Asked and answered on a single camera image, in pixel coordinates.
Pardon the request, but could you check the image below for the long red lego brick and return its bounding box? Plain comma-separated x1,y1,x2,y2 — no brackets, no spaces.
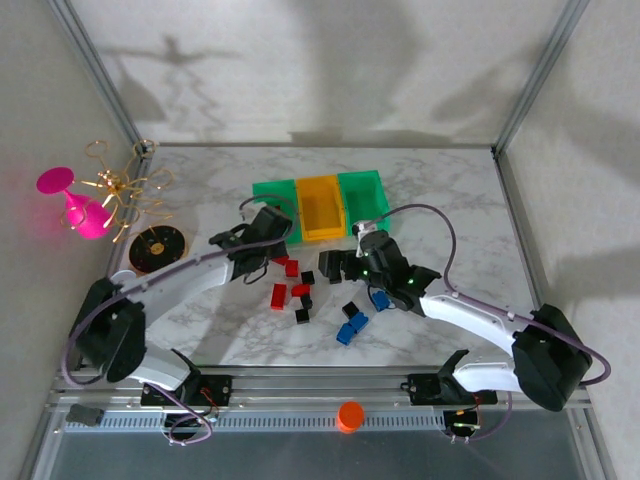
270,282,292,312

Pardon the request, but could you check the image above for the yellow plastic bin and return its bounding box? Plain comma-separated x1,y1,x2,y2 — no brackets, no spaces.
295,174,349,245

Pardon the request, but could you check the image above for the green plastic bin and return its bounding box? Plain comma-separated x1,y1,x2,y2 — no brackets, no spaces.
337,169,395,236
252,178,302,246

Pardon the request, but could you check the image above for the black gold-rimmed round base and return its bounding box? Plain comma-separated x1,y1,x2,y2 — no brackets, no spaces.
128,224,194,279

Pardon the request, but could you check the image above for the orange round cap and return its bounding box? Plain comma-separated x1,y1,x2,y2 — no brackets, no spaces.
337,400,366,435

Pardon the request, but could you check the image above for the pink wine glass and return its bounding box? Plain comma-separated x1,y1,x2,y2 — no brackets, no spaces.
35,166,114,241

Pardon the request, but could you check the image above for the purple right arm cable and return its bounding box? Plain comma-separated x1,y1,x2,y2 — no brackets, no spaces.
359,202,613,447

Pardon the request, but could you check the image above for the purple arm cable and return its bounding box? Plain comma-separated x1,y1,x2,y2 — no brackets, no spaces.
62,194,297,447
359,202,613,447

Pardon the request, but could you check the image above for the thin aluminium table-edge rail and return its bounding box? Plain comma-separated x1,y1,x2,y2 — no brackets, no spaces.
149,141,497,150

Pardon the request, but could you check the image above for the aluminium mounting rail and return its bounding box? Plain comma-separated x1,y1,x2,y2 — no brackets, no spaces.
47,366,592,416

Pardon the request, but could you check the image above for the gold wire stand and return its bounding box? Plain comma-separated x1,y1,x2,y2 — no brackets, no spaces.
59,138,177,246

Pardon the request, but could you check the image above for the slotted grey cable duct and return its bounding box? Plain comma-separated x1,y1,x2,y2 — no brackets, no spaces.
63,411,447,434

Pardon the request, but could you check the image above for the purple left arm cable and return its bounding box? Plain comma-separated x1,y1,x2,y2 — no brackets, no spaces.
62,194,297,447

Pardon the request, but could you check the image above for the aluminium frame post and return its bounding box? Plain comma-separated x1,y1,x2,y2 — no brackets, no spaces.
47,0,151,154
492,0,594,154

